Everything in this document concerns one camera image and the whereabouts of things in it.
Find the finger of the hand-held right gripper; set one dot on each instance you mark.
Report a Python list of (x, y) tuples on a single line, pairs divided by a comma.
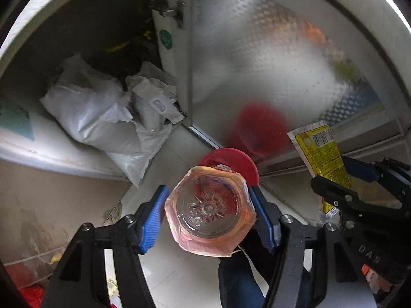
[(337, 195), (359, 169)]

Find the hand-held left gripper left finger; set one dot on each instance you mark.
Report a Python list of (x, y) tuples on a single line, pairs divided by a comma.
[(154, 221)]

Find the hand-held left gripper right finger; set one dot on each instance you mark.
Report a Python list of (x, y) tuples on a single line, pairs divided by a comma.
[(261, 218)]

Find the yellow sachet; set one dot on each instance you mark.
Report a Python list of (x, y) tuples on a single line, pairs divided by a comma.
[(321, 150)]

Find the orange plastic jar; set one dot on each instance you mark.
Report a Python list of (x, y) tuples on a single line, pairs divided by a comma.
[(208, 211)]

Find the red bin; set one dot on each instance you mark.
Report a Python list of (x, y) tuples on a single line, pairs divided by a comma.
[(224, 155)]

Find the person's blue jeans leg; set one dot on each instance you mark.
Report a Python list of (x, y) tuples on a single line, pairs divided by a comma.
[(237, 282)]

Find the small white plastic bag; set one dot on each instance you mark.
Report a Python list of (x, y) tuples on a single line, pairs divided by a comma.
[(154, 99)]

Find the large white plastic bag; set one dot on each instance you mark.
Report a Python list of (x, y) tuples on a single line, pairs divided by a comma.
[(93, 112)]

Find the red plastic bag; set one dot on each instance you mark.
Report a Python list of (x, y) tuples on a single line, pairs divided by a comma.
[(32, 296)]

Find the frosted glass cabinet door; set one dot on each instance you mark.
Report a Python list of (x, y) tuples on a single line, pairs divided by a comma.
[(257, 54)]

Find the metal door hinge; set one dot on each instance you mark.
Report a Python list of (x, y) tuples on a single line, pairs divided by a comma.
[(167, 8)]

